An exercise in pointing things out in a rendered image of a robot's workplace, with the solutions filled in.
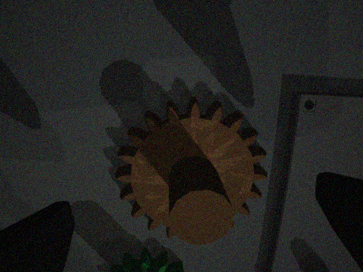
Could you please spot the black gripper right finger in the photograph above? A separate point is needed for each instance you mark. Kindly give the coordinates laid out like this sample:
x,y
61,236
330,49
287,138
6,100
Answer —
x,y
341,199

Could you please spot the orange gear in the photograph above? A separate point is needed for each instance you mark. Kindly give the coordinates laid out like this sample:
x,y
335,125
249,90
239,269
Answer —
x,y
191,172

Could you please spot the green gear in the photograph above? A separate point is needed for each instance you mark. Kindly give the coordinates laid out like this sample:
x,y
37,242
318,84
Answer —
x,y
147,264

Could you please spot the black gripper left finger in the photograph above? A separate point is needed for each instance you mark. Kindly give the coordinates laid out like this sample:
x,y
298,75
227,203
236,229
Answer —
x,y
38,243

